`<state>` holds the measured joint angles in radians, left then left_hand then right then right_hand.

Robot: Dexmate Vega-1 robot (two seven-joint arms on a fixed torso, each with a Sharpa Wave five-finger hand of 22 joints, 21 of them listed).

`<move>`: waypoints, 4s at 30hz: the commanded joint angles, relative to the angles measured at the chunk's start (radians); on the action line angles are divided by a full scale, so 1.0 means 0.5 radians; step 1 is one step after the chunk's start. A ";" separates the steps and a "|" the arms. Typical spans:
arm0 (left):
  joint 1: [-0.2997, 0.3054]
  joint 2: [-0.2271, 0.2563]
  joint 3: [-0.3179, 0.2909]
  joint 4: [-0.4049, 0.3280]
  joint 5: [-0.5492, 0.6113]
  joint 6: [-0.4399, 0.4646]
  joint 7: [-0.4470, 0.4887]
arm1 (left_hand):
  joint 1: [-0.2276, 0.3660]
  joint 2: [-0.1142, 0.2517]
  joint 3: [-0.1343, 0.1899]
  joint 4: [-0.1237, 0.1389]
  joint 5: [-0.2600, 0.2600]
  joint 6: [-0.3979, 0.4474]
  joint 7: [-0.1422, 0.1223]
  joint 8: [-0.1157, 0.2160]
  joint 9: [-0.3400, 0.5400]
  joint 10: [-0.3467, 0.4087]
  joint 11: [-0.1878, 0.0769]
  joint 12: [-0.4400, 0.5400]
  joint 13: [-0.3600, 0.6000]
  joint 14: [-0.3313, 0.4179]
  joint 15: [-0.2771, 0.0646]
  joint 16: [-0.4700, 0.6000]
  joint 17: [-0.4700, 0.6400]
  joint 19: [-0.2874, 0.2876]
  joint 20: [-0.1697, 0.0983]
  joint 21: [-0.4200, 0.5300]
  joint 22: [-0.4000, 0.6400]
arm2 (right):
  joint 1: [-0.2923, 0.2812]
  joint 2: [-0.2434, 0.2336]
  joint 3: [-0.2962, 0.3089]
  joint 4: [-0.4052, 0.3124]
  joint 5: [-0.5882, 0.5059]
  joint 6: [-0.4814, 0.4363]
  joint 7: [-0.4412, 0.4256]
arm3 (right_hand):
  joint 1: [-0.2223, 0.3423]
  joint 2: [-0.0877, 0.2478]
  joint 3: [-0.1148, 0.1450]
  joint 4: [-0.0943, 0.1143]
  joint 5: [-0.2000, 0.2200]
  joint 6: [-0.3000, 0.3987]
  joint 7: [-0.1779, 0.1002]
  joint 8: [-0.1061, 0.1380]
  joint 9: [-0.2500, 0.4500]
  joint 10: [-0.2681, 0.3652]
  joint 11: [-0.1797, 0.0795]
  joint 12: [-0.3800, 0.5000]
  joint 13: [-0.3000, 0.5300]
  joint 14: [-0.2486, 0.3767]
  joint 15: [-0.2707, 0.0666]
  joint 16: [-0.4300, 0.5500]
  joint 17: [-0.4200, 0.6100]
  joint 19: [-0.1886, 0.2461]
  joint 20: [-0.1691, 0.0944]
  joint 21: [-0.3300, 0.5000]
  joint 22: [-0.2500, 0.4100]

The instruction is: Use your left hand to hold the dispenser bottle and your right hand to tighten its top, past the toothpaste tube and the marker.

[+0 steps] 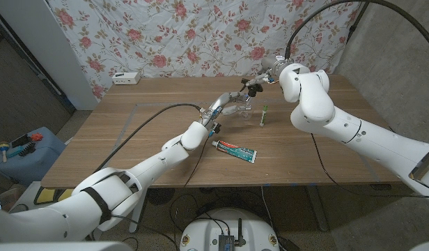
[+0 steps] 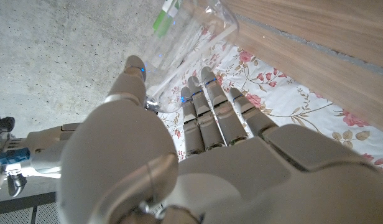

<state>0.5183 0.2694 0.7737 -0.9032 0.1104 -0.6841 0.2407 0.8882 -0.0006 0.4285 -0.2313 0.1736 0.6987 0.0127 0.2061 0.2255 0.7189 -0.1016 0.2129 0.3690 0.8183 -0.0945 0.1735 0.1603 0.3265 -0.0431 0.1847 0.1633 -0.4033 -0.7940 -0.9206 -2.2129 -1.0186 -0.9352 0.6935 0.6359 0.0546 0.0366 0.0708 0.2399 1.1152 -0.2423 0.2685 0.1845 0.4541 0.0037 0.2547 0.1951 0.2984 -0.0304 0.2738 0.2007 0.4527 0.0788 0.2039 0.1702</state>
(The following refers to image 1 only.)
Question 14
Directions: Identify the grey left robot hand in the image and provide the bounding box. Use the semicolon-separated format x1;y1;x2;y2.
199;91;252;127

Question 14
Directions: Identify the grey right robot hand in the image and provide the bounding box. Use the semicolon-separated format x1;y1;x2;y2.
244;55;295;88

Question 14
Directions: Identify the clear plastic spray bottle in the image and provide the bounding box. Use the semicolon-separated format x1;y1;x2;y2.
240;96;254;121

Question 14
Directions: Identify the green white marker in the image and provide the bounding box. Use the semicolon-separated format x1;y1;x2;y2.
259;105;269;128

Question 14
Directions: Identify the toothpaste tube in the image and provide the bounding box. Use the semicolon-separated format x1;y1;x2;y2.
211;139;258;165

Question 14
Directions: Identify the grey tape table outline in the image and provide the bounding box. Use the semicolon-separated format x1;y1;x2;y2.
102;99;379;183

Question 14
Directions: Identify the floral backdrop cloth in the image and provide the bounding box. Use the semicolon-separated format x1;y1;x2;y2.
47;0;364;102

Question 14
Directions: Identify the white power strip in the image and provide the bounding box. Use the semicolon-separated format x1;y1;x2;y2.
111;71;141;86

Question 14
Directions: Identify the black backdrop pole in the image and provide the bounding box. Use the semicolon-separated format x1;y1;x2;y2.
345;0;372;45

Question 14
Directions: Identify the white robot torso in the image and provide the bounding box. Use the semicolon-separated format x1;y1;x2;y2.
179;208;281;251

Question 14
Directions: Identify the white table leg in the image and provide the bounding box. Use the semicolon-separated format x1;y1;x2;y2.
304;185;329;233
128;188;148;234

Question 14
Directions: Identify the blue storage box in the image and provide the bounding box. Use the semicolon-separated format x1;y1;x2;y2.
0;126;68;188

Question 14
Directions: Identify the black bristle brush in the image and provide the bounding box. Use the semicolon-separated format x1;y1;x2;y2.
18;142;37;157

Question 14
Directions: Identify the yellow black floor mat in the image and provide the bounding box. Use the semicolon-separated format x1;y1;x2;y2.
33;186;76;206

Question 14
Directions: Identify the black block toy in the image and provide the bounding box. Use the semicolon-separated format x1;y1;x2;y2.
11;134;33;148

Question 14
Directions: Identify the yellow blue rattle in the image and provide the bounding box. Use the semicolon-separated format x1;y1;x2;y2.
0;141;10;164

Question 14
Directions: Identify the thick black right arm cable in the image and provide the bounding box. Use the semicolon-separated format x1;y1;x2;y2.
283;0;429;60

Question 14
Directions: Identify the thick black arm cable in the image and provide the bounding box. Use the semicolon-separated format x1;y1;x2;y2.
94;102;203;174
283;0;429;60

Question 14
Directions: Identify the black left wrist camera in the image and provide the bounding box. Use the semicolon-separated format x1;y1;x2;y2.
207;122;221;139

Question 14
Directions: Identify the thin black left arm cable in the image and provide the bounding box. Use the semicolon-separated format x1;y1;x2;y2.
169;137;208;251

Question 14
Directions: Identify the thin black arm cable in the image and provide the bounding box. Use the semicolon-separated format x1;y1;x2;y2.
169;137;208;251
310;134;429;200

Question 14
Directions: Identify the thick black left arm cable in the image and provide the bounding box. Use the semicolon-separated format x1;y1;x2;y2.
94;102;203;174

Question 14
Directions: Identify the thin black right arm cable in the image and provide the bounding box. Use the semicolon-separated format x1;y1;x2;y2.
310;134;429;200

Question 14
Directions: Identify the teal toy handle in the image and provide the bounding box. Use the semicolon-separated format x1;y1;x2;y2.
6;146;24;158

